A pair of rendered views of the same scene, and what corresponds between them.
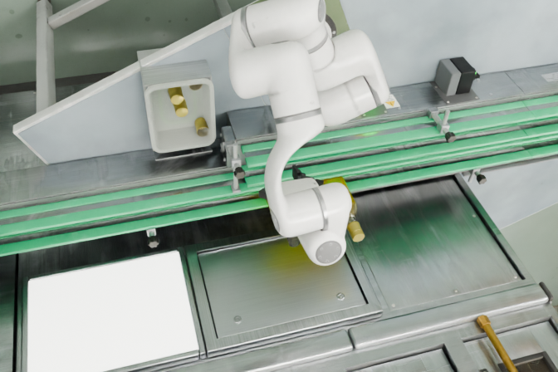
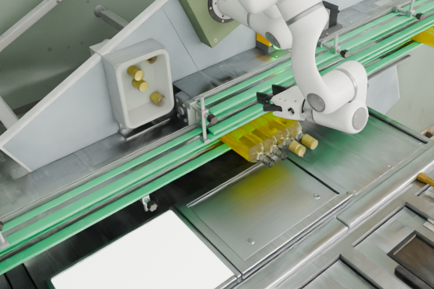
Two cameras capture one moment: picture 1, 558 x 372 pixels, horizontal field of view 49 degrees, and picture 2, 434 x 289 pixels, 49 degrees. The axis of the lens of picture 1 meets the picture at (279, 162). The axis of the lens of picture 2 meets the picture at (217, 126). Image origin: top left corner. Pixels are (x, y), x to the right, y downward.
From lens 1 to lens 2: 52 cm
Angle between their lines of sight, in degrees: 16
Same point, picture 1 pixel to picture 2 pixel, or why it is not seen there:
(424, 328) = (388, 195)
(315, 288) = (294, 197)
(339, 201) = (360, 70)
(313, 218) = (348, 89)
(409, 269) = (349, 163)
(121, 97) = (88, 88)
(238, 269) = (227, 206)
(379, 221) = not seen: hidden behind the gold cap
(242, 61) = not seen: outside the picture
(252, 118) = (194, 81)
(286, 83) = not seen: outside the picture
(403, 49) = not seen: hidden behind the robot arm
